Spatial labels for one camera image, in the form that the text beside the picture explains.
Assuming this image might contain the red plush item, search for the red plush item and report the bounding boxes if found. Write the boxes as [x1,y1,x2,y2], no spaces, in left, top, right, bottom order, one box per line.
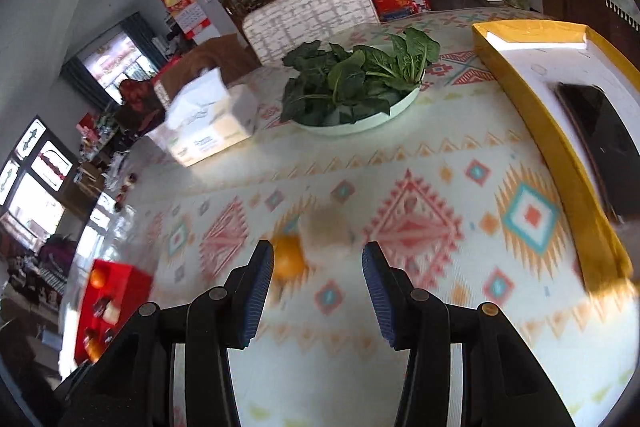
[117,78,166,138]

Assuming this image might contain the red wall calendar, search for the red wall calendar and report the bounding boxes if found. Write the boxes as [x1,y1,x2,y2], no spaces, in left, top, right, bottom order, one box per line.
[160,0,212,42]

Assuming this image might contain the spinach leaves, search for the spinach leaves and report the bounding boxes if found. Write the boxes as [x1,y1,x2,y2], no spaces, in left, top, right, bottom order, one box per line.
[280,27,442,126]

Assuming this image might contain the brown wooden chair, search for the brown wooden chair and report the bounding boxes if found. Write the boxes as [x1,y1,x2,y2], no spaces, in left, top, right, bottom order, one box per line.
[152,34,261,100]

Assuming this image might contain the grey curtain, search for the grey curtain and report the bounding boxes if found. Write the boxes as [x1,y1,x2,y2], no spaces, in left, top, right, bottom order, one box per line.
[122,13,163,68]

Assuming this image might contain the patterned cushioned chair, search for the patterned cushioned chair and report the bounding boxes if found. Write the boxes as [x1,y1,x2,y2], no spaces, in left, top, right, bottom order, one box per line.
[241,0,381,65]

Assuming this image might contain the yellow-edged white tray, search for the yellow-edged white tray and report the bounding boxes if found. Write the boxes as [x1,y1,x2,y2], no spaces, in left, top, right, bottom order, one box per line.
[471,19,640,290]

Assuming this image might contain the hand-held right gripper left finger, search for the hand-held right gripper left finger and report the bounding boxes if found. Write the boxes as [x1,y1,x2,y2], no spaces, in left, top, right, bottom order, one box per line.
[60,241,275,427]

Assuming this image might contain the white tissue box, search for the white tissue box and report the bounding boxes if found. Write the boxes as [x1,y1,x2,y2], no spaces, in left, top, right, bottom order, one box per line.
[147,67,260,168]

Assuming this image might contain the black smartphone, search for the black smartphone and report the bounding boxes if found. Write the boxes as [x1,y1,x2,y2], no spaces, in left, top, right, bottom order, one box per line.
[554,82,640,225]

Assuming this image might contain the pale green oval plate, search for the pale green oval plate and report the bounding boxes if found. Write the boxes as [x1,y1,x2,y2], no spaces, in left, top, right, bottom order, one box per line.
[290,67,423,138]

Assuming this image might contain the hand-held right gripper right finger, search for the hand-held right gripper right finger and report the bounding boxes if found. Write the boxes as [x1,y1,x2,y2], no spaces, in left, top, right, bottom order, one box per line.
[362,242,576,427]

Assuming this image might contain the window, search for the window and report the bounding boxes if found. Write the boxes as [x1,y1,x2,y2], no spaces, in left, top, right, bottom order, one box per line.
[82,32,151,90]

